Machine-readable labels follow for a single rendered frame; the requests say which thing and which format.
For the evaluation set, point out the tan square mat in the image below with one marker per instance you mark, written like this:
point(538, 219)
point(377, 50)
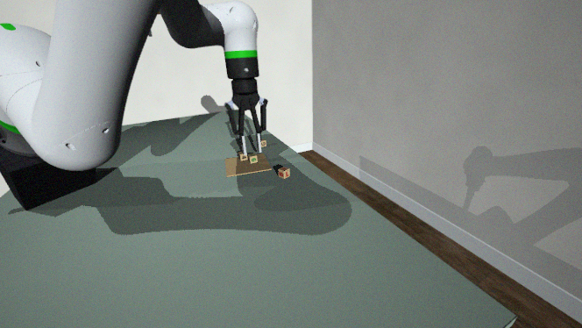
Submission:
point(234, 166)

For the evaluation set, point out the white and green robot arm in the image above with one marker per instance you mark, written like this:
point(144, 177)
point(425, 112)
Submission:
point(66, 93)

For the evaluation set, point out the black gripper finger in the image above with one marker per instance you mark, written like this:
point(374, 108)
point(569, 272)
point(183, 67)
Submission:
point(241, 120)
point(263, 103)

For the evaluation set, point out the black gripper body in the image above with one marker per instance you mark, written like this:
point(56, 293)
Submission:
point(242, 88)

